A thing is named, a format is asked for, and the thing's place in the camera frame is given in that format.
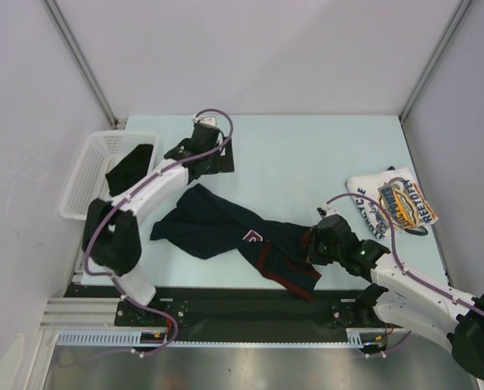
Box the navy tank top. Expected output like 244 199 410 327
149 184 321 302

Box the white tank top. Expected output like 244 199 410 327
346 167 439 240

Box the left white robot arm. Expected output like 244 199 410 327
82 116 234 325

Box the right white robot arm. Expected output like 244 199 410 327
307 214 484 381

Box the black garment in basket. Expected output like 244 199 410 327
105 144 153 197

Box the white plastic basket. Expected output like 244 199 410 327
59 130 159 221

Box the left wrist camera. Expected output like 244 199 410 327
192 115 217 128

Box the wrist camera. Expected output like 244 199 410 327
317 205 337 219
192 115 217 128

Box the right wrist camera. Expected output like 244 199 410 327
317 205 337 219

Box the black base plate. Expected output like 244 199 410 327
63 285 458 345

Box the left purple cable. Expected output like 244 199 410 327
83 108 235 350

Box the right cable duct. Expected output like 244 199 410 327
346 327 412 350

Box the cable duct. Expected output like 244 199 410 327
57 330 167 347
346 327 412 350

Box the left aluminium frame post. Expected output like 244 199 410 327
41 0 118 129

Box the aluminium frame post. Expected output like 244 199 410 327
41 0 118 129
398 0 474 124

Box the left cable duct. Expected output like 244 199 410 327
57 330 167 347

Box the right aluminium frame post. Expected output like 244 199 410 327
398 0 474 124

